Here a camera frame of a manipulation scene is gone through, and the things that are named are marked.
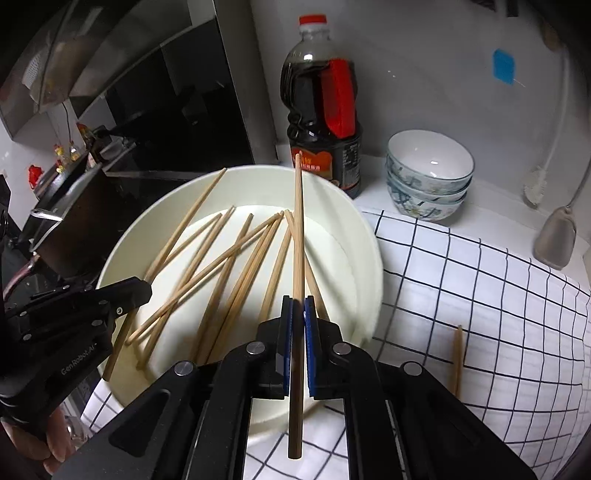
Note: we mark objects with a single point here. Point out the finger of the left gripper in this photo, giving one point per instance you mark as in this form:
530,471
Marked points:
122,297

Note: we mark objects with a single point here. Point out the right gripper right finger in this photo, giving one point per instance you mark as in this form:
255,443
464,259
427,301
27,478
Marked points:
320,336

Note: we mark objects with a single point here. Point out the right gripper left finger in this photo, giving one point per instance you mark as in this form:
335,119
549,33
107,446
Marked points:
275,334

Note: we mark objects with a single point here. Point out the person's left hand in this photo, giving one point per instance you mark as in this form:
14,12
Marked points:
51,452

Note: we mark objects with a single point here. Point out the large white round tray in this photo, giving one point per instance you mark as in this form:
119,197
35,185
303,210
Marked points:
343,265

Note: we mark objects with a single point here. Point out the bottom floral ceramic bowl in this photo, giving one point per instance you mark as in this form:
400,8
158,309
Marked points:
423,209

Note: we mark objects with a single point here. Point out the floral ceramic bowl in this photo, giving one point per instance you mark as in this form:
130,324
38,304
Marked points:
430,197
429,161
423,209

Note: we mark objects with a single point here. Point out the checkered white table cloth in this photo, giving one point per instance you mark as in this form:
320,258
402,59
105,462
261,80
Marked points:
509,334

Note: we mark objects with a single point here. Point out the middle floral ceramic bowl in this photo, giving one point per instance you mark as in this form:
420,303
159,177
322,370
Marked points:
430,197

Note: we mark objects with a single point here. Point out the black range hood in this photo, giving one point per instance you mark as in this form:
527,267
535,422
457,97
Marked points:
183,80

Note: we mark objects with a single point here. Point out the top floral ceramic bowl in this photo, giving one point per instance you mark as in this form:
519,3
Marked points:
429,161

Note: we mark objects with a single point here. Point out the metal spatula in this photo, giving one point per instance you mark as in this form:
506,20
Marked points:
555,242

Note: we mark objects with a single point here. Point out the dark soy sauce bottle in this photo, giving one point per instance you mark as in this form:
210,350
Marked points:
318,87

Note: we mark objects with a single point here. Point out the steel pot with handle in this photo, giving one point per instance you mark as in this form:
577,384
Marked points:
76,235

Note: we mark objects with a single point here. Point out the blue wall hook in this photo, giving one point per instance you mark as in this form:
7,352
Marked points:
503,66

